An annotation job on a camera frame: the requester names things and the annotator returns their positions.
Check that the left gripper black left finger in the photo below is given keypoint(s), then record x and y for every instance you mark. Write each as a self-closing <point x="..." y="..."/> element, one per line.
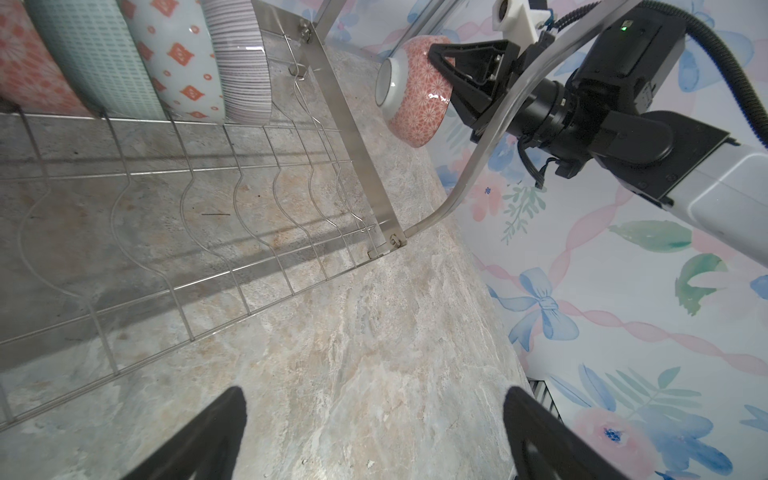
<point x="206" y="448"/>

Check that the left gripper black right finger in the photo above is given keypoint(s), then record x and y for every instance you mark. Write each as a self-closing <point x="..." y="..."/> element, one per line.
<point x="542" y="447"/>

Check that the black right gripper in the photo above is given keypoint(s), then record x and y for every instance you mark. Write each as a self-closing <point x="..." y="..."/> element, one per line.
<point x="489" y="66"/>

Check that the dark speckled bowl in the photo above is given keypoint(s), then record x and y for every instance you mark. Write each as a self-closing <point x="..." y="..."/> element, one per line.
<point x="411" y="94"/>

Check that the stainless steel dish rack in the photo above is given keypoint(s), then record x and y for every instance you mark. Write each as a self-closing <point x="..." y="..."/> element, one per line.
<point x="148" y="267"/>

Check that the purple glass bowl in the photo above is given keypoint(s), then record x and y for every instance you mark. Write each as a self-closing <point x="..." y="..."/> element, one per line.
<point x="241" y="60"/>

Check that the green geometric pattern bowl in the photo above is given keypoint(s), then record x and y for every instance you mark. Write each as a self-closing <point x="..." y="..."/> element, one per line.
<point x="175" y="46"/>

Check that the pale green celadon bowl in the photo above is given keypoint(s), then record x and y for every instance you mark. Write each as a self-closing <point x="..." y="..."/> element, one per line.
<point x="92" y="45"/>

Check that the dark patterned bowl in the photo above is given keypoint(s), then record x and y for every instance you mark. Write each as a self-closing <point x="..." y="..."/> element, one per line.
<point x="30" y="78"/>

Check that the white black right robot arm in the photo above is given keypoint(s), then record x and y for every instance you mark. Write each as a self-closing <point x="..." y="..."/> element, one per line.
<point x="581" y="87"/>

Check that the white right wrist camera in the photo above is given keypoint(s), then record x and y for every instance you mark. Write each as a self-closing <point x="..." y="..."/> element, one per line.
<point x="518" y="22"/>

